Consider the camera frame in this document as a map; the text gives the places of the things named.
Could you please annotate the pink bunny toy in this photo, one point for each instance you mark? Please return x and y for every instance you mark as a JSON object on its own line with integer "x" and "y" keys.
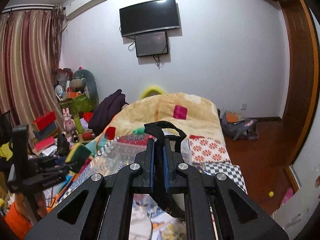
{"x": 68, "y": 121}

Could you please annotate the grey backpack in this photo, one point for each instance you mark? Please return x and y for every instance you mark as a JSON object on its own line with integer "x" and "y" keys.
{"x": 237, "y": 130}

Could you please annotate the wooden door frame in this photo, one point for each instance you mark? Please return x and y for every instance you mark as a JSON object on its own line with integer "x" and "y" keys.
{"x": 300, "y": 80}

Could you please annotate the green soft toy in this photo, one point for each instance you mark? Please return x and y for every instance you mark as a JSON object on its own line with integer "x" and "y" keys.
{"x": 138, "y": 130}

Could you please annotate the clear plastic storage box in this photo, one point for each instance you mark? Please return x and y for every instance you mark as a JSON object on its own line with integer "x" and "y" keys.
{"x": 125, "y": 152}

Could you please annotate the green bottle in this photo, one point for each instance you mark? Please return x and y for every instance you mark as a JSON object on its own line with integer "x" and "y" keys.
{"x": 79, "y": 125}

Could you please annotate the dark purple clothing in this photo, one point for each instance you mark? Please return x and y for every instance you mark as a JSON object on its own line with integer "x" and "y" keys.
{"x": 107, "y": 110}

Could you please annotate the red box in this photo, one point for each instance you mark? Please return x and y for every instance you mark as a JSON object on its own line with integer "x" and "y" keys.
{"x": 45, "y": 121}

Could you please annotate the person's left forearm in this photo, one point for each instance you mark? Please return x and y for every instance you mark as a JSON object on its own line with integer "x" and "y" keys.
{"x": 17, "y": 220}

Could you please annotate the white wall socket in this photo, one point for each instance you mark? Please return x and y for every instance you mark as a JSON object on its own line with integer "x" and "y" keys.
{"x": 243, "y": 106}

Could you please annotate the yellow patchwork quilt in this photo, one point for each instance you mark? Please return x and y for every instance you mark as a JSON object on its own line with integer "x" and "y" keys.
{"x": 160, "y": 110}

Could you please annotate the red soft block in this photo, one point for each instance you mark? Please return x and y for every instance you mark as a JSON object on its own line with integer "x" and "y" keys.
{"x": 110, "y": 131}

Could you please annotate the large black wall television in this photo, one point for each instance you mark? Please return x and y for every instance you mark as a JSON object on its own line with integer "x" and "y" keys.
{"x": 150, "y": 16}

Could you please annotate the grey green plush dinosaur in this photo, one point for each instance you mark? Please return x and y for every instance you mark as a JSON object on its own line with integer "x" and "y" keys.
{"x": 87, "y": 82}

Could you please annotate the green storage box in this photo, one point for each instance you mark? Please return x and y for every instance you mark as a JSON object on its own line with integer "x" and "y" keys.
{"x": 80, "y": 102}

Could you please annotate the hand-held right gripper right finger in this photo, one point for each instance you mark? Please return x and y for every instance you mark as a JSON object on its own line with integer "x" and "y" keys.
{"x": 166, "y": 166}

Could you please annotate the orange notebook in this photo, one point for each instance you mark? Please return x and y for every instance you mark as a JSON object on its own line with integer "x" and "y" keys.
{"x": 233, "y": 117}

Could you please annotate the striped red curtain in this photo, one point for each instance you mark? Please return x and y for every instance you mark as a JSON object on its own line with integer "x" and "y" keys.
{"x": 25, "y": 62}

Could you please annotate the yellow green sponge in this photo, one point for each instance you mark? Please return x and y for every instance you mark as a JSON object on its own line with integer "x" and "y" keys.
{"x": 78, "y": 153}

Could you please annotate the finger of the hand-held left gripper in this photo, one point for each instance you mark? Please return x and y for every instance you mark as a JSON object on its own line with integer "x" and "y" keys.
{"x": 71, "y": 167}
{"x": 58, "y": 160}

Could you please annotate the white air conditioner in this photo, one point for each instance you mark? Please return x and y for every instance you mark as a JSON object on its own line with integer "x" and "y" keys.
{"x": 86, "y": 1}

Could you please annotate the small black wall monitor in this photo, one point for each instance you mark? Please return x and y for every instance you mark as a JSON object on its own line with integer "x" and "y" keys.
{"x": 151, "y": 44}

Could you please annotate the small yellow ball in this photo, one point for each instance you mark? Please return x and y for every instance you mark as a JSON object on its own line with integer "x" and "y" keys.
{"x": 270, "y": 194}

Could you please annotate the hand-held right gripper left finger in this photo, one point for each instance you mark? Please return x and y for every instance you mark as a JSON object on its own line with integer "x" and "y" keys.
{"x": 150, "y": 165}

